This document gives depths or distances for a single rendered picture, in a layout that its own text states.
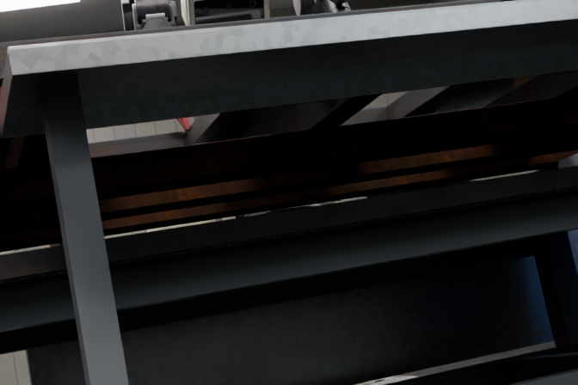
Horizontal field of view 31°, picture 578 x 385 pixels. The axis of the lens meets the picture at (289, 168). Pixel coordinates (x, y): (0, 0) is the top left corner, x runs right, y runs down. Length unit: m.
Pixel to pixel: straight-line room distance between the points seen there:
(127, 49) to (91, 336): 0.31
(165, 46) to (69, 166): 0.18
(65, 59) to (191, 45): 0.13
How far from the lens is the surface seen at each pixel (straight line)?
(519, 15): 1.28
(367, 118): 2.23
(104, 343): 1.15
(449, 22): 1.23
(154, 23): 2.03
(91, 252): 1.16
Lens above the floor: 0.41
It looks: 9 degrees up
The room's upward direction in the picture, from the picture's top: 11 degrees counter-clockwise
